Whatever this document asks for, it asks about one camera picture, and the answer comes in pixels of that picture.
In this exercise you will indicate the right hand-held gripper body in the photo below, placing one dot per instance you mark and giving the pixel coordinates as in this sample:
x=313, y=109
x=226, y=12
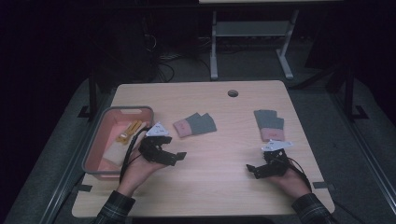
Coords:
x=277, y=165

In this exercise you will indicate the grey floor rail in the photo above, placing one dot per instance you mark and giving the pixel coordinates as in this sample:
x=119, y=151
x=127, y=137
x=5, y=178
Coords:
x=74, y=161
x=364, y=149

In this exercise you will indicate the black metal post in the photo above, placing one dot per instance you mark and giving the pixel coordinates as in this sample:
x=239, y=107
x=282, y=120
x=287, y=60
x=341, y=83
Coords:
x=349, y=93
x=93, y=93

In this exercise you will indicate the grey tape strip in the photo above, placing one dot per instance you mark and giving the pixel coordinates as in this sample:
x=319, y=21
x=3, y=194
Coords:
x=323, y=185
x=84, y=188

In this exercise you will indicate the grey glove with pink cuff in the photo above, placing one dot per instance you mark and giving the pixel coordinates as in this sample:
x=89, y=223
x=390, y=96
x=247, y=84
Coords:
x=267, y=119
x=199, y=124

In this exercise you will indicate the person's right hand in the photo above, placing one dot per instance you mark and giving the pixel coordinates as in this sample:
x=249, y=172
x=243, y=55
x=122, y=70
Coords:
x=291, y=185

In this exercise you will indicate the person's left hand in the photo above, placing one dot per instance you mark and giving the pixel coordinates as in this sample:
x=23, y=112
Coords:
x=137, y=174

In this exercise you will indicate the grey metal stand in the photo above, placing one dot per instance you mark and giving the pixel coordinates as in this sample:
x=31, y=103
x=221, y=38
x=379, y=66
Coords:
x=249, y=28

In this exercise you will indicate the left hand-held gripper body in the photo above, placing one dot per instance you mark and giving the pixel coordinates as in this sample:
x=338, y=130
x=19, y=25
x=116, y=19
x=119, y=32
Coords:
x=155, y=152

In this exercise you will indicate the pink plastic bin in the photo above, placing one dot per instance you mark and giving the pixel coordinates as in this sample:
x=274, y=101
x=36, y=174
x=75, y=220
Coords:
x=102, y=133

